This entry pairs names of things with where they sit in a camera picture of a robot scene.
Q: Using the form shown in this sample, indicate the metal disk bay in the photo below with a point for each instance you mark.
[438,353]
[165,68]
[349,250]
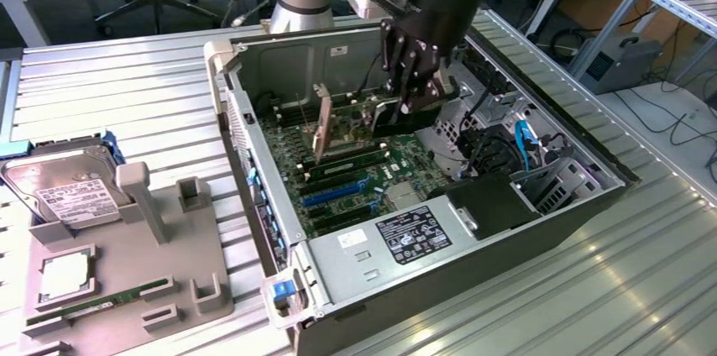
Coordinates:
[559,188]

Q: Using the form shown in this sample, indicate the black office chair base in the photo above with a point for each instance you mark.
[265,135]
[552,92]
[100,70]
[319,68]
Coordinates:
[153,9]

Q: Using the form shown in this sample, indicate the metal drive cage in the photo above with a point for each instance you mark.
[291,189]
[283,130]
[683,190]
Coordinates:
[482,121]

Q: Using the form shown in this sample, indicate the green motherboard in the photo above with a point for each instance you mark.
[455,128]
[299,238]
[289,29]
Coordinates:
[394,163]

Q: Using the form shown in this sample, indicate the black plastic air shroud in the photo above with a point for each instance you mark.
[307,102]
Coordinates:
[492,205]

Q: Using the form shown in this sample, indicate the grey parts rack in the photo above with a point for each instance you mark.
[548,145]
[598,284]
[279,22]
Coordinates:
[122,314]

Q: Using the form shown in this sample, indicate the blue disk caddy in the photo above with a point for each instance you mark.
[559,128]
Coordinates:
[114,146]

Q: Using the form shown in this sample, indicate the open dark PC case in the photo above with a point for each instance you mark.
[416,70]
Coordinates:
[503,272]

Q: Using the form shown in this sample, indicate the blue case latch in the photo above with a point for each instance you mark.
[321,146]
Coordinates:
[281,292]

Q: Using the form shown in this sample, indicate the installed green RAM stick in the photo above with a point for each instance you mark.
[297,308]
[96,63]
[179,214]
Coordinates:
[347,164]

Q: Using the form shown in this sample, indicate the graphics card with metal bracket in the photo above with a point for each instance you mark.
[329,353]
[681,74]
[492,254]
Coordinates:
[347,125]

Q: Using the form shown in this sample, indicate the silver chipset heatsink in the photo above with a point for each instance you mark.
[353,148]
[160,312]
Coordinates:
[406,196]

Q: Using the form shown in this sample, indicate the green RAM stick on rack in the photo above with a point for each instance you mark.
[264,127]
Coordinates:
[94,301]

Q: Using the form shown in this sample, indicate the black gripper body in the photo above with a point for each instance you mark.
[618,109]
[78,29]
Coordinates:
[444,16]

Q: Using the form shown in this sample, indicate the silver hard disk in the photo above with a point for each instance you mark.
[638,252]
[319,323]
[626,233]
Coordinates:
[66,200]

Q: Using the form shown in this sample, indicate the thin locking lever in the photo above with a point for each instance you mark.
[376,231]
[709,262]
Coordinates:
[305,118]

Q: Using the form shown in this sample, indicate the CPU chip with silver lid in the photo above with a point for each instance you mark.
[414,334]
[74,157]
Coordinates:
[66,274]

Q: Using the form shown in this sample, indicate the grey power supply unit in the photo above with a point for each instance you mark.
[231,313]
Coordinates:
[347,268]

